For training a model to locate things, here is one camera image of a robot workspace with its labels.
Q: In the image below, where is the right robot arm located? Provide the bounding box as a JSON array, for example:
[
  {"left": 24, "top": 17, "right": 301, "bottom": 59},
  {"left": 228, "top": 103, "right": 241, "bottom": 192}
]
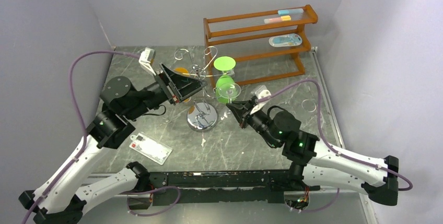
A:
[{"left": 226, "top": 100, "right": 399, "bottom": 206}]

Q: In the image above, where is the green plastic wine glass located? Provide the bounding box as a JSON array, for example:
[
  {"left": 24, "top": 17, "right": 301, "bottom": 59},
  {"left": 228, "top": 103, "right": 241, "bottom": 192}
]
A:
[{"left": 213, "top": 56, "right": 236, "bottom": 85}]

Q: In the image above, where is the white blue blister pack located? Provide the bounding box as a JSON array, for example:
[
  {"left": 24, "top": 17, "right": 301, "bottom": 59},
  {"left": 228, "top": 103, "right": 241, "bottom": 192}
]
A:
[{"left": 269, "top": 33, "right": 302, "bottom": 48}]

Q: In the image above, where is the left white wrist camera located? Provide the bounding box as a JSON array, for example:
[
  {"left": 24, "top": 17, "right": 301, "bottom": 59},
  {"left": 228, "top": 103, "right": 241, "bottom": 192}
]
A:
[{"left": 138, "top": 48, "right": 156, "bottom": 76}]

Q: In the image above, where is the white packaged card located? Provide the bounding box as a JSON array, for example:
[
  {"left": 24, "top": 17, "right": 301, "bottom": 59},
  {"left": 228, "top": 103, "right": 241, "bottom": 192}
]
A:
[{"left": 130, "top": 133, "right": 173, "bottom": 166}]

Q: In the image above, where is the orange plastic wine glass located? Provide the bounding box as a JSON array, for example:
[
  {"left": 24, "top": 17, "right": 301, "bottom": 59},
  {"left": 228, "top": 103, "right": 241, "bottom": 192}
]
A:
[{"left": 173, "top": 67, "right": 191, "bottom": 103}]

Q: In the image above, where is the orange wooden shelf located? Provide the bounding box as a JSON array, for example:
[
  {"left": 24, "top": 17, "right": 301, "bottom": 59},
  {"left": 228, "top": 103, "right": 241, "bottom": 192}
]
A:
[{"left": 203, "top": 5, "right": 319, "bottom": 86}]

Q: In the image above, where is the chrome wine glass rack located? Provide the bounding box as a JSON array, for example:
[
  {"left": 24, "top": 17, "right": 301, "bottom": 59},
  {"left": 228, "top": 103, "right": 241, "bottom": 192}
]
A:
[{"left": 174, "top": 46, "right": 218, "bottom": 133}]

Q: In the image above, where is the small boxed item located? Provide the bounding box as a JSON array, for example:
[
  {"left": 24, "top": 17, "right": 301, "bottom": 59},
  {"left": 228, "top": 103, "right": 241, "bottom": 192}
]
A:
[{"left": 226, "top": 69, "right": 235, "bottom": 78}]

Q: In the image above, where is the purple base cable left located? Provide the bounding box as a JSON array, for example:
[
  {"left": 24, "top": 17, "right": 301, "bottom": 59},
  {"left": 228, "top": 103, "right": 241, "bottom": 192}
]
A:
[{"left": 126, "top": 185, "right": 182, "bottom": 217}]

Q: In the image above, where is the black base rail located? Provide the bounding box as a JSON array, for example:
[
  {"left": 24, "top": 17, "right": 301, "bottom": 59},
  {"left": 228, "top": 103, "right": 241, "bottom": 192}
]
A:
[{"left": 128, "top": 169, "right": 320, "bottom": 206}]

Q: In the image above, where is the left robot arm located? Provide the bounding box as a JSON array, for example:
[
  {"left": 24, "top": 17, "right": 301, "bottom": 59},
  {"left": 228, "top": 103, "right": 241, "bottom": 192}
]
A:
[{"left": 19, "top": 66, "right": 206, "bottom": 223}]

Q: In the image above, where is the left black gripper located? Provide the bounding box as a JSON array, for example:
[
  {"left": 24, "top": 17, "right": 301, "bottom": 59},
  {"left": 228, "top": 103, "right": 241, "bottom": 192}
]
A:
[{"left": 127, "top": 63, "right": 209, "bottom": 121}]

